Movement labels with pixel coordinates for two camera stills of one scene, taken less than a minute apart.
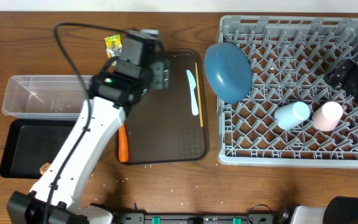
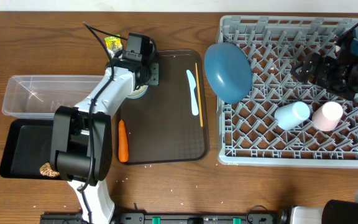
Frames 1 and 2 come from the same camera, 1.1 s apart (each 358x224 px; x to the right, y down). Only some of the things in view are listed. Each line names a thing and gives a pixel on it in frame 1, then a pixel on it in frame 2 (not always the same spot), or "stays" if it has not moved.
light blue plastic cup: (289, 116) stays
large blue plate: (229, 72) stays
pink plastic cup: (326, 117) stays
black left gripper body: (161, 74) to (154, 73)
